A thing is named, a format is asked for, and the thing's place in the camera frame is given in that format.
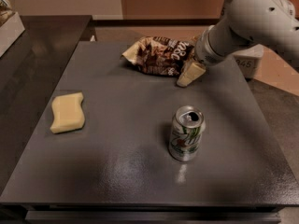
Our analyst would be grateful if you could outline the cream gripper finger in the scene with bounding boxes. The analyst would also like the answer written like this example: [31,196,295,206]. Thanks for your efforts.
[177,62,206,87]

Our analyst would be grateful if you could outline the brown chip bag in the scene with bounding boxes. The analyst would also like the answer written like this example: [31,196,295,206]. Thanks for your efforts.
[122,36,194,77]

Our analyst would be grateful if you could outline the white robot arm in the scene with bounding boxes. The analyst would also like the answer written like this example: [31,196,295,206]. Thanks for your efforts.
[177,0,299,87]

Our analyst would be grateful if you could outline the silver green 7up can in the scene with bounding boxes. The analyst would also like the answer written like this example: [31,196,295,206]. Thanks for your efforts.
[168,105,206,161]

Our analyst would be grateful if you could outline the snack bag on box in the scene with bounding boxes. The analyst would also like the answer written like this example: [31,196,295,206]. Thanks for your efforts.
[0,0,14,26]

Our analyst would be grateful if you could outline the white labelled box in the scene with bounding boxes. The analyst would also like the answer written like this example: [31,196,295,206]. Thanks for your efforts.
[233,45,263,79]

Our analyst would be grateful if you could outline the yellow sponge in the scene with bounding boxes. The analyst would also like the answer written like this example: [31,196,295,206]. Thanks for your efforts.
[50,92,85,133]

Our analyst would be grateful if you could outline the dark side table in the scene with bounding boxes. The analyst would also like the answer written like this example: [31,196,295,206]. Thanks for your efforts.
[0,15,92,193]

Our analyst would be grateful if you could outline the white box at left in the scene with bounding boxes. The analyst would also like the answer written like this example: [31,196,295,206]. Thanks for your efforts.
[0,12,25,57]

